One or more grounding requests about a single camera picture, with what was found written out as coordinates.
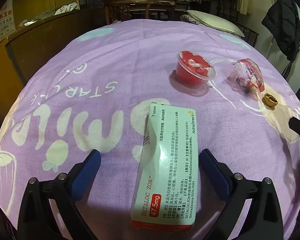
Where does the white medicine box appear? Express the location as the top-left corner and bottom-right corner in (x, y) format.
(130, 103), (199, 232)

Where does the clear pink plastic bag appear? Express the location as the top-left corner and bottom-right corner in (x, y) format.
(234, 59), (264, 92)

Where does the gold bottle cap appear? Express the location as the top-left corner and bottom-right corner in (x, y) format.
(262, 93), (278, 108)

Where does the purple printed bed blanket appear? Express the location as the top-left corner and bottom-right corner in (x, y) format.
(0, 20), (300, 239)

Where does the red plastic jelly cup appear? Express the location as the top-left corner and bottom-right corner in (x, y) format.
(175, 50), (216, 88)

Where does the black hanging jacket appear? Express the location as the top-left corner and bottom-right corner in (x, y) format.
(262, 0), (300, 61)

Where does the white pillow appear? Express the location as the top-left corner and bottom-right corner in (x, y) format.
(187, 10), (245, 37)

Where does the floral folded quilt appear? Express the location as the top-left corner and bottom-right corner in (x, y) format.
(180, 15), (203, 26)

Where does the wooden glass cabinet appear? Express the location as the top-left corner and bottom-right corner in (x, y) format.
(0, 0), (105, 124)

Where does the wooden armchair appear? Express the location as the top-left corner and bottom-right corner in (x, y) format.
(102, 0), (176, 25)

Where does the white cloth on cabinet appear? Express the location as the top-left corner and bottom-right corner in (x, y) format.
(55, 2), (79, 15)

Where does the red white sign board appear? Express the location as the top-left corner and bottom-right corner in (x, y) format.
(0, 0), (15, 42)

